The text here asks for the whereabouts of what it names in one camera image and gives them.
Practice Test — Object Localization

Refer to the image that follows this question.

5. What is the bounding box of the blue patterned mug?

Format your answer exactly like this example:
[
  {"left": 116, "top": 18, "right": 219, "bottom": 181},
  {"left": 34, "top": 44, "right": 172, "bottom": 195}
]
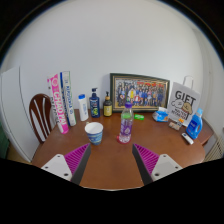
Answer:
[{"left": 84, "top": 121, "right": 105, "bottom": 146}]

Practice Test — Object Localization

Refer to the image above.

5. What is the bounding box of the dark green crate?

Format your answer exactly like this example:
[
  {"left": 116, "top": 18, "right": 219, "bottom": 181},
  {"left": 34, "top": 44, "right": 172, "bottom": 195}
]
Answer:
[{"left": 0, "top": 121, "right": 10, "bottom": 159}]

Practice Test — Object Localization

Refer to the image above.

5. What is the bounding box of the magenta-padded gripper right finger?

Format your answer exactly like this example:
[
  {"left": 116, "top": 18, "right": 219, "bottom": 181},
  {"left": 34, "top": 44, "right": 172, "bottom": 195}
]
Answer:
[{"left": 131, "top": 143, "right": 184, "bottom": 186}]

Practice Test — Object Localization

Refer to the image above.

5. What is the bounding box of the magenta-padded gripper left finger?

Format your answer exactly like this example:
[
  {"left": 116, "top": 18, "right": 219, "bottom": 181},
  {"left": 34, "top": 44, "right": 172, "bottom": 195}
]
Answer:
[{"left": 40, "top": 143, "right": 92, "bottom": 186}]

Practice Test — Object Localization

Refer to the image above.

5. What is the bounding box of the white radiator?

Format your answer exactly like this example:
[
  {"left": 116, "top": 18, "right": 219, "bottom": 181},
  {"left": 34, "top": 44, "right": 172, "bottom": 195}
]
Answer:
[{"left": 206, "top": 133, "right": 224, "bottom": 162}]

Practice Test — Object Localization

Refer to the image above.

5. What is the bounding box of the dark yellow-labelled pump bottle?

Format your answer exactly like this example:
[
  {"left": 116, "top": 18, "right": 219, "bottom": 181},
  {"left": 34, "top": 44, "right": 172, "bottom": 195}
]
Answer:
[{"left": 102, "top": 91, "right": 114, "bottom": 118}]

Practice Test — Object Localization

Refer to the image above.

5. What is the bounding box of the white door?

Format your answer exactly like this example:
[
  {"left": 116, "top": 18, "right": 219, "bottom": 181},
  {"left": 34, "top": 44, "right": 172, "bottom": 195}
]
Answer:
[{"left": 0, "top": 65, "right": 34, "bottom": 163}]

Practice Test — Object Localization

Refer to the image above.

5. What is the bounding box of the clear purple-capped water bottle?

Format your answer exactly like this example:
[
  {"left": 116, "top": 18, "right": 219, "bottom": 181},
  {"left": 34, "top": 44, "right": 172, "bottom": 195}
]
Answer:
[{"left": 118, "top": 101, "right": 135, "bottom": 145}]

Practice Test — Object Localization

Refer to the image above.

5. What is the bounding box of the white remote control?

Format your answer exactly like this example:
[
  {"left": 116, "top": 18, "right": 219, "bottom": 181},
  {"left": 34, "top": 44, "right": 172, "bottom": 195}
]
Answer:
[{"left": 180, "top": 132, "right": 195, "bottom": 146}]

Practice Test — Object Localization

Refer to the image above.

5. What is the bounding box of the framed group photo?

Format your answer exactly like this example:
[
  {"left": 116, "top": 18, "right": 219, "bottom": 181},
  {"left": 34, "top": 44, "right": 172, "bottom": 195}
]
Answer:
[{"left": 109, "top": 72, "right": 171, "bottom": 113}]

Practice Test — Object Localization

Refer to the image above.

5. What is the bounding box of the pink shuttlecock tube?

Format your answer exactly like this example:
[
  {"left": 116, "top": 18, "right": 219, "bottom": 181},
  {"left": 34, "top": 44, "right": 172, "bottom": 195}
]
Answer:
[{"left": 46, "top": 73, "right": 70, "bottom": 135}]

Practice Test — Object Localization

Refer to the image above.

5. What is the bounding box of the brown wooden chair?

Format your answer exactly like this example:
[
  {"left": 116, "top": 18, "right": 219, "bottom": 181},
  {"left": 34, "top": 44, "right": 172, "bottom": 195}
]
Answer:
[{"left": 28, "top": 93, "right": 54, "bottom": 144}]

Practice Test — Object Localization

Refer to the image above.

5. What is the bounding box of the blue detergent bottle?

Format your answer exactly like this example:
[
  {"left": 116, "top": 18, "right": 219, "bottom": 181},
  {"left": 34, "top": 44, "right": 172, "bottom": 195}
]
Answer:
[{"left": 185, "top": 107, "right": 204, "bottom": 140}]

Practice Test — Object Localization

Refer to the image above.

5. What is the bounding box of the dark blue pump bottle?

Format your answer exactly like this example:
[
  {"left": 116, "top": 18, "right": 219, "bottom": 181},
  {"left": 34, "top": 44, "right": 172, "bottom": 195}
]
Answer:
[{"left": 88, "top": 87, "right": 101, "bottom": 119}]

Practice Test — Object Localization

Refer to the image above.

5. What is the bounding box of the white paper gift bag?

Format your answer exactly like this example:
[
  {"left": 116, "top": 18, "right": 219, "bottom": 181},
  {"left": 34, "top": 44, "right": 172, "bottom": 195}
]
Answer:
[{"left": 167, "top": 75, "right": 202, "bottom": 127}]

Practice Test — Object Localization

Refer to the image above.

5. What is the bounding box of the white blue-capped lotion bottle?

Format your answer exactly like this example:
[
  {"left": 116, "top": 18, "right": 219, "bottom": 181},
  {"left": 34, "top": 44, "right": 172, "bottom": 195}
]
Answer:
[{"left": 77, "top": 93, "right": 90, "bottom": 122}]

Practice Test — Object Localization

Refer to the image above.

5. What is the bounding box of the small snack packet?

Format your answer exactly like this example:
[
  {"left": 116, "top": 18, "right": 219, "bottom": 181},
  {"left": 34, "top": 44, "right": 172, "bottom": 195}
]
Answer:
[{"left": 168, "top": 118, "right": 185, "bottom": 132}]

